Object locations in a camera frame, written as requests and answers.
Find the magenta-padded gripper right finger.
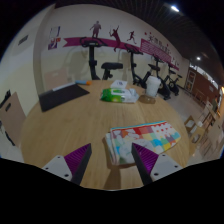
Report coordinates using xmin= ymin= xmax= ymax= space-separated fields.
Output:
xmin=130 ymin=142 xmax=185 ymax=186

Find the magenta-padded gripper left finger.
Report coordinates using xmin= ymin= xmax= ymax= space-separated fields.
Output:
xmin=41 ymin=143 xmax=93 ymax=186

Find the colourful checked towel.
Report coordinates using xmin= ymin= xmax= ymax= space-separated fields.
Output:
xmin=104 ymin=120 xmax=182 ymax=167

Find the brown round coaster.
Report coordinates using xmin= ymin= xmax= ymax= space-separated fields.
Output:
xmin=138 ymin=94 xmax=157 ymax=105

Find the dark grey laptop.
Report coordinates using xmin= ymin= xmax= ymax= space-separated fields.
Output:
xmin=38 ymin=82 xmax=91 ymax=113

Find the green wet wipes pack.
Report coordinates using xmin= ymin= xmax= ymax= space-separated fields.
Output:
xmin=100 ymin=87 xmax=139 ymax=104

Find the orange and blue marker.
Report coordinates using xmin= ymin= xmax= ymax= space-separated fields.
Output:
xmin=74 ymin=79 xmax=93 ymax=86

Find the light wooden chair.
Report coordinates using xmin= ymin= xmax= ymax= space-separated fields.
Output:
xmin=43 ymin=68 xmax=71 ymax=92
xmin=0 ymin=91 xmax=27 ymax=148

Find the white flat box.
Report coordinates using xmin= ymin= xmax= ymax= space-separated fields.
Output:
xmin=109 ymin=79 xmax=129 ymax=90

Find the black exercise bikes group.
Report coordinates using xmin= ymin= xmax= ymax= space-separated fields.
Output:
xmin=79 ymin=36 xmax=184 ymax=101

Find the wall poster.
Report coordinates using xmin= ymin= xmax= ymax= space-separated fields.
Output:
xmin=47 ymin=25 xmax=62 ymax=51

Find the dark wall sign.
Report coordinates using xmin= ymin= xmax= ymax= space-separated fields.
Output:
xmin=17 ymin=34 xmax=30 ymax=46

